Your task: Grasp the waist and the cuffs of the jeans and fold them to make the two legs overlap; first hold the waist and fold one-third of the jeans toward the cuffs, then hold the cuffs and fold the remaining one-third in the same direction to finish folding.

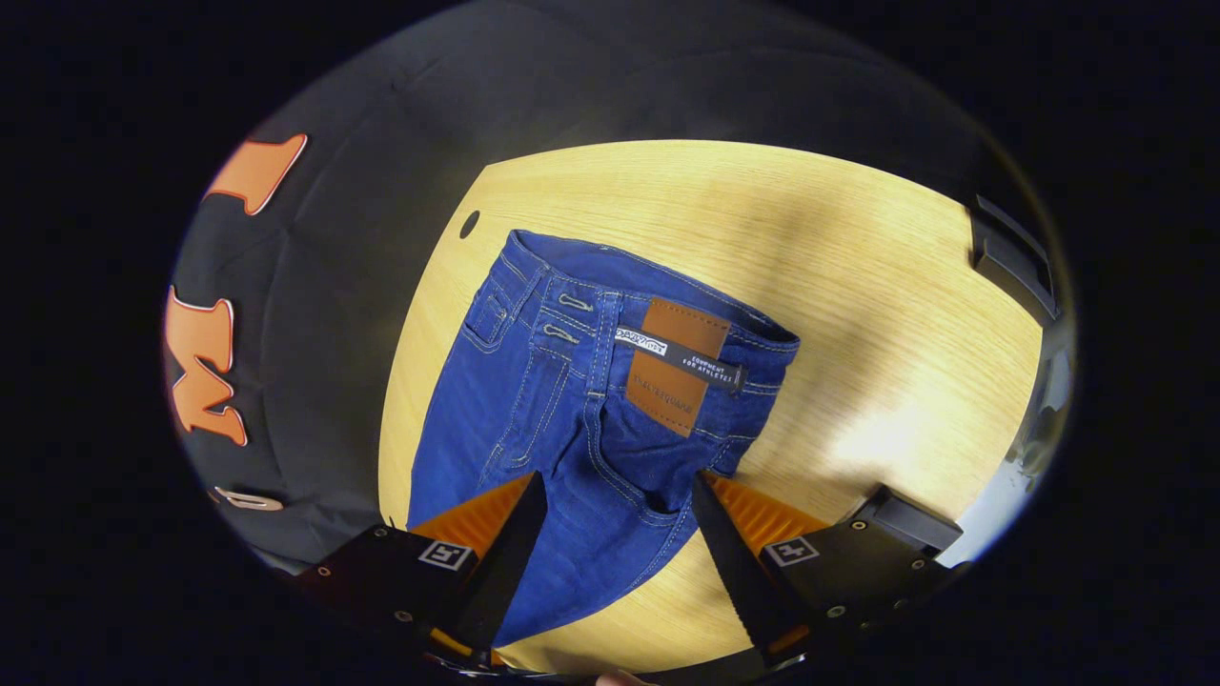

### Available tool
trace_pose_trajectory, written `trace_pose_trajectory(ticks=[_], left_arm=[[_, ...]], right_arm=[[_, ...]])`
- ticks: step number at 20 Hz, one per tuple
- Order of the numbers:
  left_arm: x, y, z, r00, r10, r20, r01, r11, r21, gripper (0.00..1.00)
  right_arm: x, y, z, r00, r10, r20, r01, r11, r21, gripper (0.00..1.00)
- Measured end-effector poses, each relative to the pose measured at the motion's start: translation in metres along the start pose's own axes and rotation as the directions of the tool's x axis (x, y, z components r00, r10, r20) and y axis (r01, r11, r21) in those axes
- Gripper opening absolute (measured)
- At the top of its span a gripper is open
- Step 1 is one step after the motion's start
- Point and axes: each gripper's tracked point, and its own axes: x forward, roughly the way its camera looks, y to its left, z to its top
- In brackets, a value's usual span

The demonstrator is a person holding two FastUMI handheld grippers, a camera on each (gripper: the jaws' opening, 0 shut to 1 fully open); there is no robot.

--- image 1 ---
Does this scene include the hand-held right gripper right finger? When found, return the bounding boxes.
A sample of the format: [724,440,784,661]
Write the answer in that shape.
[692,471,971,663]

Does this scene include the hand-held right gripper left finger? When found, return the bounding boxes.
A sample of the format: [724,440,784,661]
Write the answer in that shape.
[291,472,550,668]

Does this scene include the blue denim jeans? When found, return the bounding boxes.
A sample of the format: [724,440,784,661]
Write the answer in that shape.
[407,229,802,649]

